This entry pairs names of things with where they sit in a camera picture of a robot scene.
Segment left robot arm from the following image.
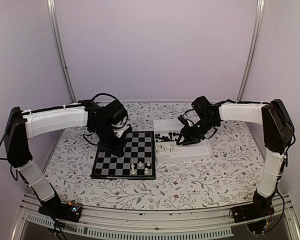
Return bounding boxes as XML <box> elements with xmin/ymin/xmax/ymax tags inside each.
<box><xmin>0</xmin><ymin>94</ymin><xmax>132</xmax><ymax>217</ymax></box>

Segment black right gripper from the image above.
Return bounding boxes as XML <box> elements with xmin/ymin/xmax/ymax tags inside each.
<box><xmin>176</xmin><ymin>117</ymin><xmax>219</xmax><ymax>146</ymax></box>

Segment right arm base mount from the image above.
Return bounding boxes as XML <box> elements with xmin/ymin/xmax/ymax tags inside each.
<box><xmin>228</xmin><ymin>202</ymin><xmax>275</xmax><ymax>235</ymax></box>

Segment right metal frame post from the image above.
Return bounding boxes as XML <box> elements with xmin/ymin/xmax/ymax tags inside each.
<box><xmin>236</xmin><ymin>0</ymin><xmax>265</xmax><ymax>101</ymax></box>

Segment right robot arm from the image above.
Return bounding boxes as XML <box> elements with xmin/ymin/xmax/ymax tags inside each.
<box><xmin>170</xmin><ymin>96</ymin><xmax>294</xmax><ymax>218</ymax></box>

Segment black chess pieces pile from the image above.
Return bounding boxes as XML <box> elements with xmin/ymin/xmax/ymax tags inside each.
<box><xmin>154</xmin><ymin>132</ymin><xmax>179</xmax><ymax>143</ymax></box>

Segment white plastic tray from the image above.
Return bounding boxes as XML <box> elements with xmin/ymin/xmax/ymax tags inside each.
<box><xmin>153</xmin><ymin>119</ymin><xmax>212</xmax><ymax>163</ymax></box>

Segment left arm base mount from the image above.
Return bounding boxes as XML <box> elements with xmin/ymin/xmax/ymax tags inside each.
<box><xmin>38</xmin><ymin>196</ymin><xmax>83</xmax><ymax>223</ymax></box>

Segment floral table mat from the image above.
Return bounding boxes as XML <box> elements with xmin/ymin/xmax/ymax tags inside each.
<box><xmin>39</xmin><ymin>101</ymin><xmax>276</xmax><ymax>210</ymax></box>

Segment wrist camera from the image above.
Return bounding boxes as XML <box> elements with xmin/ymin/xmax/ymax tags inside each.
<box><xmin>178</xmin><ymin>115</ymin><xmax>189</xmax><ymax>126</ymax></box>
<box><xmin>114</xmin><ymin>124</ymin><xmax>133</xmax><ymax>138</ymax></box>

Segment black grey chessboard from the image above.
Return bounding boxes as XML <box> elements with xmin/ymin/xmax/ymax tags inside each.
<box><xmin>91</xmin><ymin>131</ymin><xmax>156</xmax><ymax>180</ymax></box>

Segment metal frame post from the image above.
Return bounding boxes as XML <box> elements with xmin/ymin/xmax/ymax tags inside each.
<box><xmin>236</xmin><ymin>0</ymin><xmax>265</xmax><ymax>101</ymax></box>
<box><xmin>46</xmin><ymin>0</ymin><xmax>77</xmax><ymax>103</ymax></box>

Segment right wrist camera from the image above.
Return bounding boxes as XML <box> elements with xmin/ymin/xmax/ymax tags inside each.
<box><xmin>178</xmin><ymin>115</ymin><xmax>189</xmax><ymax>126</ymax></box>

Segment left metal frame post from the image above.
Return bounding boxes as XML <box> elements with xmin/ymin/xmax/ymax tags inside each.
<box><xmin>46</xmin><ymin>0</ymin><xmax>77</xmax><ymax>103</ymax></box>

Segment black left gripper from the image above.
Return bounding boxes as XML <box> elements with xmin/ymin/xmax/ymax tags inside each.
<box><xmin>92</xmin><ymin>123</ymin><xmax>128</xmax><ymax>158</ymax></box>

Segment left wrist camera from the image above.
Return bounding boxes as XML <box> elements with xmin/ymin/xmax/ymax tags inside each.
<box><xmin>114</xmin><ymin>124</ymin><xmax>133</xmax><ymax>138</ymax></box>

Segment white chess pieces pile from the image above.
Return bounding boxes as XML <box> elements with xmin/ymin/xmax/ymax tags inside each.
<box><xmin>155</xmin><ymin>143</ymin><xmax>181</xmax><ymax>160</ymax></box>

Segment aluminium front rail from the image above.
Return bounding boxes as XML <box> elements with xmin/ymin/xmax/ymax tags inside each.
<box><xmin>11</xmin><ymin>194</ymin><xmax>300</xmax><ymax>240</ymax></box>

